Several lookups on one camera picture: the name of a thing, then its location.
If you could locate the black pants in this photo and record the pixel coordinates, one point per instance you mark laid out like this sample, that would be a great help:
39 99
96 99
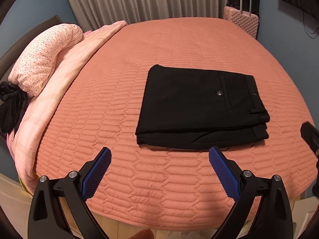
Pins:
196 109

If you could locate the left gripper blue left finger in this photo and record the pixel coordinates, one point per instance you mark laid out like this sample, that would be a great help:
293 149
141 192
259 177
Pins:
46 217

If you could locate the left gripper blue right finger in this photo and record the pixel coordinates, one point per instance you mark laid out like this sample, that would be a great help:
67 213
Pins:
273 218

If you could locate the pink speckled pillow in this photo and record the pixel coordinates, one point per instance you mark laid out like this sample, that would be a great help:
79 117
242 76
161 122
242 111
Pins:
36 64

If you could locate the dark headboard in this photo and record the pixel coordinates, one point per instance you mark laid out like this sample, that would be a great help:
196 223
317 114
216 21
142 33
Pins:
9 58

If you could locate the black cloth by pillow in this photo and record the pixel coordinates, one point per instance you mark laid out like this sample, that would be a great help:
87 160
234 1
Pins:
14 104

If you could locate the light pink folded blanket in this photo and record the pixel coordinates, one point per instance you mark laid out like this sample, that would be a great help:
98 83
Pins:
23 144

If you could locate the grey pleated curtain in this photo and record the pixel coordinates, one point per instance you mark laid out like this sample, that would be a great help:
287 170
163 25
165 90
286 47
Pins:
93 14

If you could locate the pink hardshell suitcase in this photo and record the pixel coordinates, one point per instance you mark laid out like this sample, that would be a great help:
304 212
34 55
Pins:
246 20

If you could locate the salmon quilted bedspread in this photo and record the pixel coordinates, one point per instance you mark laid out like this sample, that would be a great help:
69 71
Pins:
161 188

